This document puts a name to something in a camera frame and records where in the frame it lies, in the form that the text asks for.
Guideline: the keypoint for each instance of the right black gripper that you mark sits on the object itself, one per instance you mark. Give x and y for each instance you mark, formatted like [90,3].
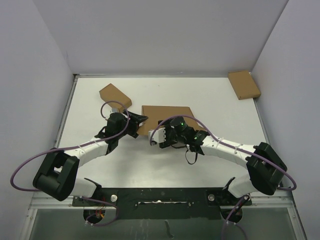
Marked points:
[167,142]

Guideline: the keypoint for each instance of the small closed cardboard box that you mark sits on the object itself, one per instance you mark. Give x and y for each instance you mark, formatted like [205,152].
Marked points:
[118,100]

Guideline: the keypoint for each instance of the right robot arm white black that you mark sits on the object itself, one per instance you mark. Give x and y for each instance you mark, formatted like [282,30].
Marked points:
[265,169]

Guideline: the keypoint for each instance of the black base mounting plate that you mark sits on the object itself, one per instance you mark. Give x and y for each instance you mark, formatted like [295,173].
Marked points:
[164,203]

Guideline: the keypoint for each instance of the aluminium frame rail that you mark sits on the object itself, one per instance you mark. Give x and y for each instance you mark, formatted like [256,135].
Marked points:
[259,217]

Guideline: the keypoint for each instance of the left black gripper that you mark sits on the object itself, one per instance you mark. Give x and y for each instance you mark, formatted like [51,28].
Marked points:
[134,125]

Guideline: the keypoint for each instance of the large cardboard box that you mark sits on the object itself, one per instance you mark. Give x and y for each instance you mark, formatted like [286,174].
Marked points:
[159,113]

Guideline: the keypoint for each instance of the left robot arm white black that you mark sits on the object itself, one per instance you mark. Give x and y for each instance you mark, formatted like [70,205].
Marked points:
[58,173]

